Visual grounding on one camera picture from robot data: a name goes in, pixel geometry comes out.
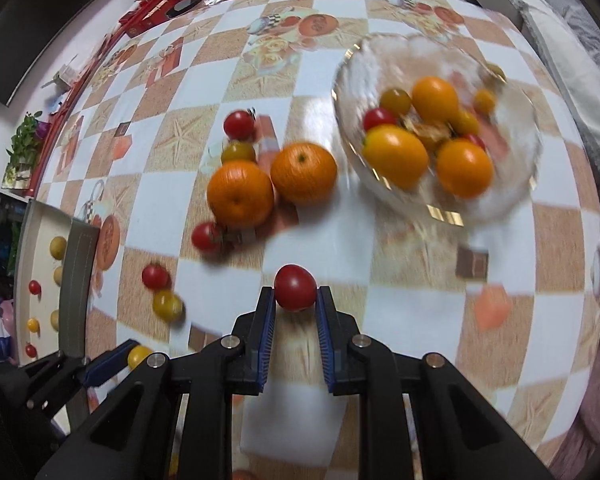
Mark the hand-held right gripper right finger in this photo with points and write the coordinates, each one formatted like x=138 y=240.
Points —
x=326 y=340

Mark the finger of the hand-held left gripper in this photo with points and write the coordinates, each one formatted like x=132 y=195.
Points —
x=107 y=365

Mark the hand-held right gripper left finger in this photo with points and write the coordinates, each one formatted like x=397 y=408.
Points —
x=266 y=340

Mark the red cherry tomato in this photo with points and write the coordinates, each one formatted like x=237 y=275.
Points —
x=34 y=287
x=378 y=118
x=238 y=125
x=30 y=350
x=294 y=287
x=155 y=276
x=206 y=236

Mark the brown longan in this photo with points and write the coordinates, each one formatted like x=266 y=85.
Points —
x=58 y=275
x=57 y=247
x=55 y=318

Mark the white tray with grey rim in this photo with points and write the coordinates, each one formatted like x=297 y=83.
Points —
x=42 y=265

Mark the clear glass bowl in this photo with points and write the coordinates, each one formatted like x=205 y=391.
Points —
x=512 y=160

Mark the checkered printed tablecloth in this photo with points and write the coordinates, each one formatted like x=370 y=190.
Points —
x=410 y=320

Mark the pink bag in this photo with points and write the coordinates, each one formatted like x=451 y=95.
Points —
x=7 y=306

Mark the cluttered storage shelf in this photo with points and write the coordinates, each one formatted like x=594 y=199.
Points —
x=0 y=230

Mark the potted green plant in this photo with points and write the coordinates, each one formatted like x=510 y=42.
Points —
x=25 y=145

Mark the pink fuzzy clothing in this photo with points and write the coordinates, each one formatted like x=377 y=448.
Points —
x=590 y=410

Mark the small white carton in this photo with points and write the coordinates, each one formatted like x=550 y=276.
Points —
x=62 y=77

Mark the black television screen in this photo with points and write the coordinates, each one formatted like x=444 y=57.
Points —
x=55 y=25

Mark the red gift box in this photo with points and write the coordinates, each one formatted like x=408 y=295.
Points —
x=160 y=12

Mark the grey quilted blanket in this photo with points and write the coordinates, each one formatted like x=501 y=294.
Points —
x=570 y=10

